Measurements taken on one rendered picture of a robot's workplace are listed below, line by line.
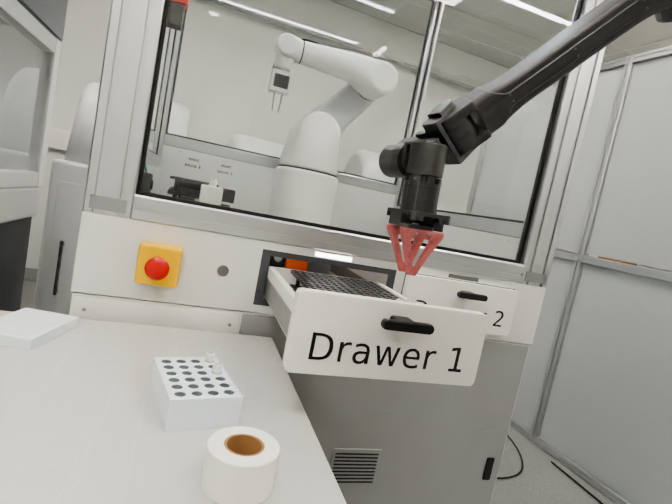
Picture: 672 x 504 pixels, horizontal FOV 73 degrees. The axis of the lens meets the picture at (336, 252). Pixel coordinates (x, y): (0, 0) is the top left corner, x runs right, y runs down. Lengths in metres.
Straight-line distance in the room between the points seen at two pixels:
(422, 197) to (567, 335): 2.05
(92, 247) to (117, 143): 0.19
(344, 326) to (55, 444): 0.34
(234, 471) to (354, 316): 0.25
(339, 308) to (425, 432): 0.63
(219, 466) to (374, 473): 0.74
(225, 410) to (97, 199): 0.48
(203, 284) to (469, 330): 0.50
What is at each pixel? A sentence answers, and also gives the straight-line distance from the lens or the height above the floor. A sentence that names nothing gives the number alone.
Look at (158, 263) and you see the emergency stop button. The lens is 0.83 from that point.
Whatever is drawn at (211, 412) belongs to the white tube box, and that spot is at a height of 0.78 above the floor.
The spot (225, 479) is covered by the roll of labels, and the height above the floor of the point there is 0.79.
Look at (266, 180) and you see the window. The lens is 0.91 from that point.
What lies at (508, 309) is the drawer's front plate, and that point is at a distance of 1.14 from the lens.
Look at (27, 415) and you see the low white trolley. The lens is 0.61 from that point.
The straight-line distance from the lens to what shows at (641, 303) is 2.46.
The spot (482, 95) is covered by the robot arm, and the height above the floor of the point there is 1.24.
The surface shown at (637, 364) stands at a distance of 2.46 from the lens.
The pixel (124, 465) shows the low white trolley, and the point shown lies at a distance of 0.52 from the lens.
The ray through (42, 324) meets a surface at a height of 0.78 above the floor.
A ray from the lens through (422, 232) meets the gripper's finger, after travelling 0.69.
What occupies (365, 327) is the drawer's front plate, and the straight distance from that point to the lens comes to 0.62.
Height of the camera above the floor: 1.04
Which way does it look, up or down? 6 degrees down
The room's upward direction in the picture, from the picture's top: 11 degrees clockwise
